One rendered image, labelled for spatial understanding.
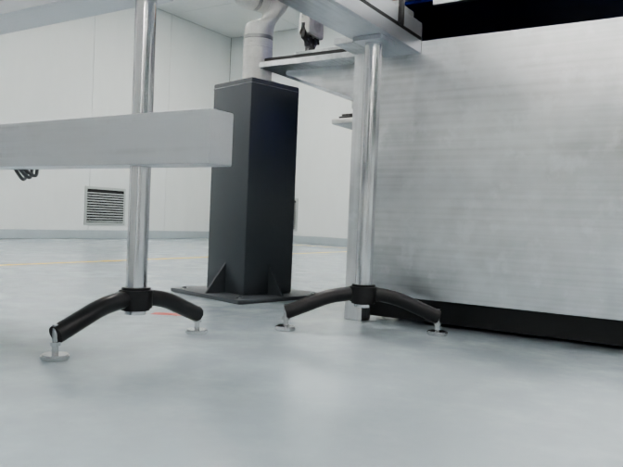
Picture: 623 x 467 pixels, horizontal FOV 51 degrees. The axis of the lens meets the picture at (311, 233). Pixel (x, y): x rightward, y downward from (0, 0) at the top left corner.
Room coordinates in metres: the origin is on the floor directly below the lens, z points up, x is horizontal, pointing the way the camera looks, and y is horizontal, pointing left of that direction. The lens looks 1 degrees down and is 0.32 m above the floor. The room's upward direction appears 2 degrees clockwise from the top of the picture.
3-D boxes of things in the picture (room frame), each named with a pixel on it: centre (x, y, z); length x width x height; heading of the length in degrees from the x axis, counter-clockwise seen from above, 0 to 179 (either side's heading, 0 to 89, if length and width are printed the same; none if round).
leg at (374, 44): (1.86, -0.16, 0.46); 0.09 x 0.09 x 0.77; 58
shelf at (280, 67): (2.51, -0.18, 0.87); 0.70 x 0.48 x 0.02; 148
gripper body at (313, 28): (2.36, 0.03, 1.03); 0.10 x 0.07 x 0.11; 148
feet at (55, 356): (1.56, 0.42, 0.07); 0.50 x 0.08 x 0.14; 148
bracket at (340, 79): (2.31, -0.03, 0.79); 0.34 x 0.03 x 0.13; 58
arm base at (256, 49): (2.67, 0.25, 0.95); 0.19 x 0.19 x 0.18
